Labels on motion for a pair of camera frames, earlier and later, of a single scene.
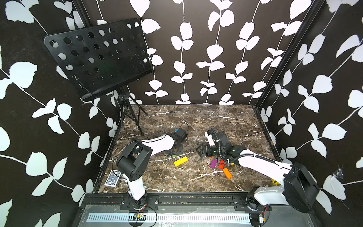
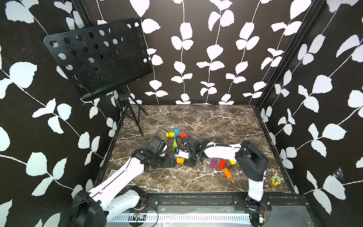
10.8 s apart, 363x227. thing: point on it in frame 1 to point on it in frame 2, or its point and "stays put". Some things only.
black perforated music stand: x=103 y=59 stays put
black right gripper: x=207 y=148 to x=189 y=163
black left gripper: x=180 y=152 to x=167 y=162
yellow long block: x=180 y=161 stays put
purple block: x=213 y=163 stays put
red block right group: x=221 y=166 stays put
